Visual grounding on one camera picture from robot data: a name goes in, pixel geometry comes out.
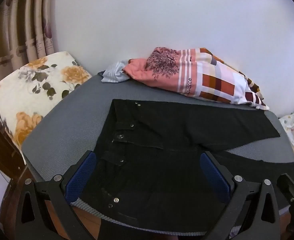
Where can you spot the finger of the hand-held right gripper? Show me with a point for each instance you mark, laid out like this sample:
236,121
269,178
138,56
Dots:
293,192

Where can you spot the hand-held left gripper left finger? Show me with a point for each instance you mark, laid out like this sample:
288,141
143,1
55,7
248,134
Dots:
80,177

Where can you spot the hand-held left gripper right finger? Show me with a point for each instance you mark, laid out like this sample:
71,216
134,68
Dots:
214,177

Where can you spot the black pants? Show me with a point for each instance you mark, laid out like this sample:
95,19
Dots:
149,155

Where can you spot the grey textured mat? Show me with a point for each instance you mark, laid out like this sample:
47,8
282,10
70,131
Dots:
62,135

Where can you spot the pink checked printed cloth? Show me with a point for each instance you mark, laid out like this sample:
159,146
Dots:
187,80

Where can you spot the floral cushion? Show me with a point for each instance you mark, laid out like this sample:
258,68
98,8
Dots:
24,92

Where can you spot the light blue striped cloth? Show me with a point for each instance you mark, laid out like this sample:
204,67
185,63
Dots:
113,73

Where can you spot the beige patterned curtain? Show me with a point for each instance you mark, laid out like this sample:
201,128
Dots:
17,30

